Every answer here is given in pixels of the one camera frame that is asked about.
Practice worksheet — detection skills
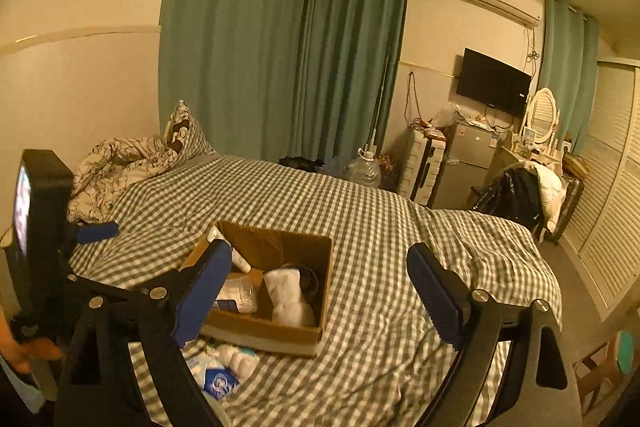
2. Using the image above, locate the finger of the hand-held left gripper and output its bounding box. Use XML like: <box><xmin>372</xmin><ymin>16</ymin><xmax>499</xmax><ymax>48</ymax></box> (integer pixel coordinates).
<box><xmin>62</xmin><ymin>221</ymin><xmax>121</xmax><ymax>249</ymax></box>

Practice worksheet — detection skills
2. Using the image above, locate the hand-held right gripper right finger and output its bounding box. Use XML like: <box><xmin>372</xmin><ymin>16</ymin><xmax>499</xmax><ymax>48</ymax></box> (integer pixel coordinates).
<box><xmin>406</xmin><ymin>243</ymin><xmax>585</xmax><ymax>427</ymax></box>

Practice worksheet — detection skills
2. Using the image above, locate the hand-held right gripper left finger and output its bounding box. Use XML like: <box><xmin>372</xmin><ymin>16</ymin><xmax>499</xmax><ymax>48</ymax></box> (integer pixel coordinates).
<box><xmin>54</xmin><ymin>239</ymin><xmax>233</xmax><ymax>427</ymax></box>

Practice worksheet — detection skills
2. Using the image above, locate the cardboard box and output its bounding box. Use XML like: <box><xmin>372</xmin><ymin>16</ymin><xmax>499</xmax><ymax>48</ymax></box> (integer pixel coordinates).
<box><xmin>179</xmin><ymin>221</ymin><xmax>335</xmax><ymax>359</ymax></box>

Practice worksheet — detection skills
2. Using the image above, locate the person's left hand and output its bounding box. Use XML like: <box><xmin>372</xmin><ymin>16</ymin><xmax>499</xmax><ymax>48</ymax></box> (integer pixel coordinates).
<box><xmin>0</xmin><ymin>307</ymin><xmax>65</xmax><ymax>375</ymax></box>

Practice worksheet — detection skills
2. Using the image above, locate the clear pack of cotton pads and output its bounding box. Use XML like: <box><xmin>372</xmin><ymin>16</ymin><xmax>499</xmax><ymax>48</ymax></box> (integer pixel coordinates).
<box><xmin>212</xmin><ymin>273</ymin><xmax>262</xmax><ymax>314</ymax></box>

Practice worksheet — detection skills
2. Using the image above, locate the white squeeze tube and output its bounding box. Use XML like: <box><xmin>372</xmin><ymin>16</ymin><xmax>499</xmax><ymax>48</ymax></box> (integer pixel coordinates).
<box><xmin>207</xmin><ymin>227</ymin><xmax>253</xmax><ymax>275</ymax></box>

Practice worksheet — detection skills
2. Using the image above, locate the crumpled floral blanket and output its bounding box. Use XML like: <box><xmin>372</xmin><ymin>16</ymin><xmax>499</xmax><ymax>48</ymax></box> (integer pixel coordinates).
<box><xmin>67</xmin><ymin>136</ymin><xmax>190</xmax><ymax>224</ymax></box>

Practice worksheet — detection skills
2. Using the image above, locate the clear bag of cotton balls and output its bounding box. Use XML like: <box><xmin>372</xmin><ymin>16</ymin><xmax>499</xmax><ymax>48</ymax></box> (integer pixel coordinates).
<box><xmin>209</xmin><ymin>341</ymin><xmax>262</xmax><ymax>376</ymax></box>

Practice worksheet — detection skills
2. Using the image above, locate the blue and white packet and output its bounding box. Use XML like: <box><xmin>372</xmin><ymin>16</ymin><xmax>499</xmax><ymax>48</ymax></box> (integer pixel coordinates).
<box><xmin>186</xmin><ymin>351</ymin><xmax>242</xmax><ymax>402</ymax></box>

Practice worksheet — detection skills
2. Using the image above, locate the white rolled towel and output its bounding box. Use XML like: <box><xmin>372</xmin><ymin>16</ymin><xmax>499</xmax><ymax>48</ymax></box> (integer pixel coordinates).
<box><xmin>263</xmin><ymin>268</ymin><xmax>316</xmax><ymax>327</ymax></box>

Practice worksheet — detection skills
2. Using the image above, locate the checkered bed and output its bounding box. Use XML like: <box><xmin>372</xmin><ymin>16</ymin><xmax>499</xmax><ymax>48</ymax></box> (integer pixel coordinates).
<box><xmin>67</xmin><ymin>154</ymin><xmax>563</xmax><ymax>427</ymax></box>

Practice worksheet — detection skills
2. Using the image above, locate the black jacket on chair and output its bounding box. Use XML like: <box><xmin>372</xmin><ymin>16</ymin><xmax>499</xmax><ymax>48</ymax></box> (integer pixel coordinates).
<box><xmin>472</xmin><ymin>167</ymin><xmax>545</xmax><ymax>229</ymax></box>

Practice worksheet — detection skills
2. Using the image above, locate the patterned pillow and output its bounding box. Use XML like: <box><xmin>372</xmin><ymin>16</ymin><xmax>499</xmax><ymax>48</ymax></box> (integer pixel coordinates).
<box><xmin>162</xmin><ymin>99</ymin><xmax>217</xmax><ymax>165</ymax></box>

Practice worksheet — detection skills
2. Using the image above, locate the white ribbed suitcase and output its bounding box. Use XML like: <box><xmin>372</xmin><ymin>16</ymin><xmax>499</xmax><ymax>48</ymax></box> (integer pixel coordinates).
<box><xmin>397</xmin><ymin>129</ymin><xmax>447</xmax><ymax>208</ymax></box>

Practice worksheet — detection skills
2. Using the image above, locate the small grey fridge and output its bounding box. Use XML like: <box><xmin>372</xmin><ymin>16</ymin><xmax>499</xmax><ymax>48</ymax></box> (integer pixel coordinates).
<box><xmin>432</xmin><ymin>119</ymin><xmax>507</xmax><ymax>210</ymax></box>

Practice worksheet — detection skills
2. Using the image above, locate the clear water jug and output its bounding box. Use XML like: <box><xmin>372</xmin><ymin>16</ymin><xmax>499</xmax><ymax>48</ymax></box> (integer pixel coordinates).
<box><xmin>345</xmin><ymin>147</ymin><xmax>384</xmax><ymax>190</ymax></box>

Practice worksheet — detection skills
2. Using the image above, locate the white padded garment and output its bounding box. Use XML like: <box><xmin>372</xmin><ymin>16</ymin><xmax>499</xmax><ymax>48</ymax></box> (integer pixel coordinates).
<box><xmin>520</xmin><ymin>159</ymin><xmax>567</xmax><ymax>224</ymax></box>

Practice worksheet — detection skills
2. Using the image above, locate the dark cloth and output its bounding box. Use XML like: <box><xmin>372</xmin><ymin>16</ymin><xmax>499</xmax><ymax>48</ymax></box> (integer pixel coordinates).
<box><xmin>277</xmin><ymin>156</ymin><xmax>327</xmax><ymax>174</ymax></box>

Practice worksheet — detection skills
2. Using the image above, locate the brown suitcase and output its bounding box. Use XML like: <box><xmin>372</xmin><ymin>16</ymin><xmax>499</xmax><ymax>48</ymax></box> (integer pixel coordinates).
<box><xmin>549</xmin><ymin>156</ymin><xmax>586</xmax><ymax>247</ymax></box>

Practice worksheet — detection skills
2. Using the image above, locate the cluttered dressing table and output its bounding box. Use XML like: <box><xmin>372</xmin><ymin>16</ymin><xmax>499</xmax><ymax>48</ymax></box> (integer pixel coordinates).
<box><xmin>492</xmin><ymin>138</ymin><xmax>573</xmax><ymax>180</ymax></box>

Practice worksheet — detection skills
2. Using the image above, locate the light blue cloth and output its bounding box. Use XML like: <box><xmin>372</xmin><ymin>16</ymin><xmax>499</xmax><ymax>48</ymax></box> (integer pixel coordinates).
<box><xmin>0</xmin><ymin>357</ymin><xmax>47</xmax><ymax>415</ymax></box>

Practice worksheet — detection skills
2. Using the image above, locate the clear plastic bag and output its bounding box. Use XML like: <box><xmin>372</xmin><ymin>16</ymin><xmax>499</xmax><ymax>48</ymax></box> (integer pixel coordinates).
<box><xmin>430</xmin><ymin>103</ymin><xmax>462</xmax><ymax>129</ymax></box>

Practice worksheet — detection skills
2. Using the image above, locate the wooden stool with teal seat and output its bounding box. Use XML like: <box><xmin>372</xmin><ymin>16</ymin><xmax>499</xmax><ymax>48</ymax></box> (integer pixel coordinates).
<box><xmin>570</xmin><ymin>329</ymin><xmax>637</xmax><ymax>414</ymax></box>

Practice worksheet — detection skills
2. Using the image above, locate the thin white pole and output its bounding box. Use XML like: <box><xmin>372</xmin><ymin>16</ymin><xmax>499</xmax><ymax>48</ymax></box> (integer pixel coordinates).
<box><xmin>367</xmin><ymin>57</ymin><xmax>397</xmax><ymax>154</ymax></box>

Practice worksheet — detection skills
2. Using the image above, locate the white louvered wardrobe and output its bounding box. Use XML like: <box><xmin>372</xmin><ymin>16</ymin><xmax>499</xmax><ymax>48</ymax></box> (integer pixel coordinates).
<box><xmin>560</xmin><ymin>59</ymin><xmax>640</xmax><ymax>323</ymax></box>

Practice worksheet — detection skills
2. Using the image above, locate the white oval mirror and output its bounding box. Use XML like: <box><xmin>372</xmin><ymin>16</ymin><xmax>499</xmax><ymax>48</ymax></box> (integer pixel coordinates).
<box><xmin>524</xmin><ymin>88</ymin><xmax>560</xmax><ymax>148</ymax></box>

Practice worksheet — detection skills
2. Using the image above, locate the narrow green curtain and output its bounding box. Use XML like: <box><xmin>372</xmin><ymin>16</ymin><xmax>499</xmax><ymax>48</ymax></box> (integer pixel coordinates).
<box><xmin>542</xmin><ymin>0</ymin><xmax>600</xmax><ymax>154</ymax></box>

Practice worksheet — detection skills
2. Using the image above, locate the black cable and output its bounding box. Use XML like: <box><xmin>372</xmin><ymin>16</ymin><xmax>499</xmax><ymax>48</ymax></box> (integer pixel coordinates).
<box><xmin>294</xmin><ymin>263</ymin><xmax>322</xmax><ymax>304</ymax></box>

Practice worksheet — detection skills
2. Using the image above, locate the hanging wall cable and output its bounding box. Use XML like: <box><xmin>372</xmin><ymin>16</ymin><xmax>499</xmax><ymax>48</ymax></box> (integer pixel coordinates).
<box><xmin>406</xmin><ymin>71</ymin><xmax>422</xmax><ymax>128</ymax></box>

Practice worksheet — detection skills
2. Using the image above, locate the black wall television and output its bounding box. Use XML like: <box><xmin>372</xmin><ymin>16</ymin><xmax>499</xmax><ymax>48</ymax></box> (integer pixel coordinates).
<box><xmin>456</xmin><ymin>48</ymin><xmax>532</xmax><ymax>116</ymax></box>

